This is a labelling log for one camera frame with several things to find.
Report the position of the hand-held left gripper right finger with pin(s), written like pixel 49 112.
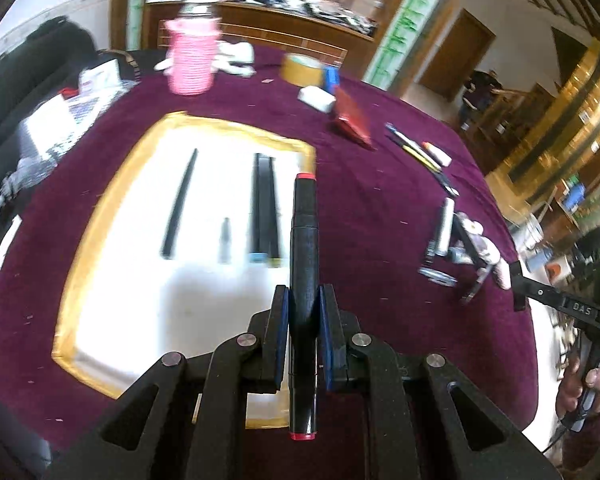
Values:
pixel 328 332

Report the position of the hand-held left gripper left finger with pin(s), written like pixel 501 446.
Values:
pixel 281 330

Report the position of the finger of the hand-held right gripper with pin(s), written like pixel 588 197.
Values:
pixel 470 242
pixel 475 287

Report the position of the black marker red caps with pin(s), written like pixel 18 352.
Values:
pixel 304 240

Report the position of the person's right hand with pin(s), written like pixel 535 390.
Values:
pixel 570 390

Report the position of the black and white marker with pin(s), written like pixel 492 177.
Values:
pixel 442 227

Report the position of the silver metal disc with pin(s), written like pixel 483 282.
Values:
pixel 437 277

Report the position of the maroon tablecloth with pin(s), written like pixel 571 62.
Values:
pixel 380 240

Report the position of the white marker orange tip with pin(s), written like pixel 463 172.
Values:
pixel 437 153

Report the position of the yellow and black pen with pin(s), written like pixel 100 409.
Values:
pixel 415 153

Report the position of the small clear grey pen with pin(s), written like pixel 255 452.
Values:
pixel 224 240

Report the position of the blue pen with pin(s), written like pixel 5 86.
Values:
pixel 396 133

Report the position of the black marker blue cap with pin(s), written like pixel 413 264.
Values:
pixel 256 200

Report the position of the white mat gold border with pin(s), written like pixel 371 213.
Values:
pixel 140 280

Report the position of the thin black stick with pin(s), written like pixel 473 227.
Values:
pixel 180 205

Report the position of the red booklet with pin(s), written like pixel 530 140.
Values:
pixel 352 115

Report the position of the wooden door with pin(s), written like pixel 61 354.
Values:
pixel 455 55

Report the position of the white eraser box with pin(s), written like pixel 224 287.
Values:
pixel 316 97

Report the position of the small blue box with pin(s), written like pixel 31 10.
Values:
pixel 331 79

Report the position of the brown tape roll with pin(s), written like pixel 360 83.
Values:
pixel 302 72

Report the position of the pink woven cup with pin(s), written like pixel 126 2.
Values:
pixel 192 57

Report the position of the wooden sideboard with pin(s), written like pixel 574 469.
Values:
pixel 280 25

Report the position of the white card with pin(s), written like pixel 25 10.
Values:
pixel 5 242

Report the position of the patterned grey cloth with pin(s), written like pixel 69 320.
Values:
pixel 20 180

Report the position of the white box red label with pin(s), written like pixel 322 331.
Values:
pixel 97 77

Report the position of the black sofa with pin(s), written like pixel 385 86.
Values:
pixel 10 95

